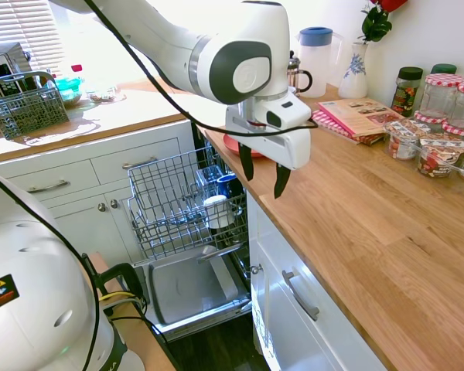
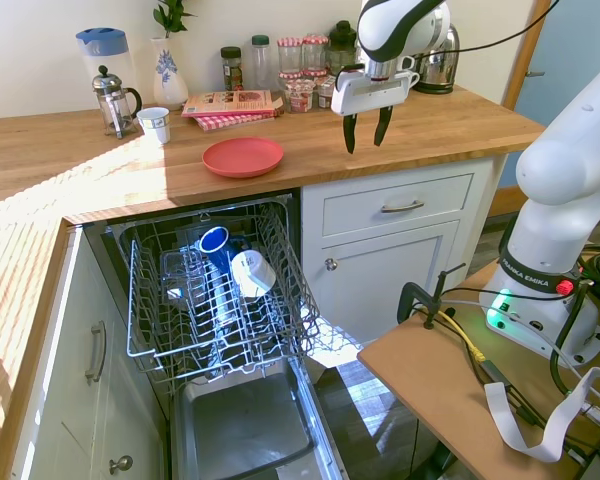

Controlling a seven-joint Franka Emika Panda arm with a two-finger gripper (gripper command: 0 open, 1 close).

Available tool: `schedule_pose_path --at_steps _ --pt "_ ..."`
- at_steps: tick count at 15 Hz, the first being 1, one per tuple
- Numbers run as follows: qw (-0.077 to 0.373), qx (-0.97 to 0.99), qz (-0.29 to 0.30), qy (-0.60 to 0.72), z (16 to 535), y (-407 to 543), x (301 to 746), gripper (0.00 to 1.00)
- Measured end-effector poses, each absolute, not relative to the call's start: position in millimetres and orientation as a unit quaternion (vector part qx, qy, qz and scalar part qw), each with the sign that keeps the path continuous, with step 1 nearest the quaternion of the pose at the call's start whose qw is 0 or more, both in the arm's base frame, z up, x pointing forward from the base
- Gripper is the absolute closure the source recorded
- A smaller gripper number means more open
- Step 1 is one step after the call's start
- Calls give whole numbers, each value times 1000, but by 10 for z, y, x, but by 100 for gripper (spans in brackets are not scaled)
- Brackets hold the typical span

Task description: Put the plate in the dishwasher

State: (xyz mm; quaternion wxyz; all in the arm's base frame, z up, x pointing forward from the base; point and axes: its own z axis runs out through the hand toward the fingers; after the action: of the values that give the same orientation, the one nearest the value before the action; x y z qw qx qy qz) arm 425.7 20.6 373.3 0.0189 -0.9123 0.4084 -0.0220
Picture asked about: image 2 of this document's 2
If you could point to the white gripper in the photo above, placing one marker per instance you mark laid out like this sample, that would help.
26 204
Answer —
365 95

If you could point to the red plastic plate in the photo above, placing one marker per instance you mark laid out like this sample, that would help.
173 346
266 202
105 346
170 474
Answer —
242 157

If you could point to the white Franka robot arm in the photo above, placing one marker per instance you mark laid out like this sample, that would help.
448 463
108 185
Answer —
555 165

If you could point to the steel dishwasher door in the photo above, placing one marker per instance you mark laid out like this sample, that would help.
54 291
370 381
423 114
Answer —
240 425

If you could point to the plastic dessert cup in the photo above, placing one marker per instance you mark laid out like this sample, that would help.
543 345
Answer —
324 92
299 97

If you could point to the white stacked teacup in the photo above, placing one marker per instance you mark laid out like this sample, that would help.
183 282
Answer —
410 80
406 62

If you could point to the short jar with checkered lid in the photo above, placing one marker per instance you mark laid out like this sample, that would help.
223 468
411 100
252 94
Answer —
316 74
290 77

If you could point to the glass jar with black lid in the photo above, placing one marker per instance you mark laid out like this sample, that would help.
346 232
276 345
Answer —
341 47

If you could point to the tall jar with checkered lid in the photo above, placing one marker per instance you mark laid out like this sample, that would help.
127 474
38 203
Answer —
315 52
290 56

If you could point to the stainless steel kettle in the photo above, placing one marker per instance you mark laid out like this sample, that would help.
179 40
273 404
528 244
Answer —
437 65

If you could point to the clear bottle with green cap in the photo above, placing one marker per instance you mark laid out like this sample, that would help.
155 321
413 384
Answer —
261 65

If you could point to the red checkered book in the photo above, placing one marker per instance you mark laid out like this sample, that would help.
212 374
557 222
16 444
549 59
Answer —
230 121

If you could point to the pink cookbook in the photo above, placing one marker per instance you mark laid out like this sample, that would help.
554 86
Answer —
230 101

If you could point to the round metal cabinet knob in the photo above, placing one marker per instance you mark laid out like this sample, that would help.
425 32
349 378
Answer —
121 465
331 263

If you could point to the dark-lidded spice jar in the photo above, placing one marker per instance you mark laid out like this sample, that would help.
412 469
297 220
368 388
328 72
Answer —
231 70

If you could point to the white cabinet with drawer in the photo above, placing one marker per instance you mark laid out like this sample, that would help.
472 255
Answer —
395 280

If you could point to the black screw clamp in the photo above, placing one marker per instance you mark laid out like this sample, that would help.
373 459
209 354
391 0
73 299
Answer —
410 300

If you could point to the white ceramic mug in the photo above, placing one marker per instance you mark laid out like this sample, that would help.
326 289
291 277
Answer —
252 272

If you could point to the blue enamel mug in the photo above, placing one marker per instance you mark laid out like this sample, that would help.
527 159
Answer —
215 241

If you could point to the white vase with blue flowers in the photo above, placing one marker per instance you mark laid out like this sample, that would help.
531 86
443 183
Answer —
169 85

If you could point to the small white patterned cup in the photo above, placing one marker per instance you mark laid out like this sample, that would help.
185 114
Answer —
155 125

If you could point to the red flowers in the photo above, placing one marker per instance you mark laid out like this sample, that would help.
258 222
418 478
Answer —
172 17

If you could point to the clear drinking glass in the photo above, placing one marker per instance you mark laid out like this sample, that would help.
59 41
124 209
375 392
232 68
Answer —
180 267

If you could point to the wooden robot mounting board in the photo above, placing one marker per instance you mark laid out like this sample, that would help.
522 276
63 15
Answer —
420 370

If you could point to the glass French press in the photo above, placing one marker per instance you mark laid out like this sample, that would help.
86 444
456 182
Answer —
114 107

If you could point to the clear pitcher with blue lid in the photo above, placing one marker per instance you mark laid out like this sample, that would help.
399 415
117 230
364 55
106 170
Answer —
105 55

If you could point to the white corner cabinet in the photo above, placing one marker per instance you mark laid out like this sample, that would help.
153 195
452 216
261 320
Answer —
70 400

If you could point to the blue door with wooden frame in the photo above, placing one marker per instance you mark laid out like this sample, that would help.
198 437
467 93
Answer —
570 45

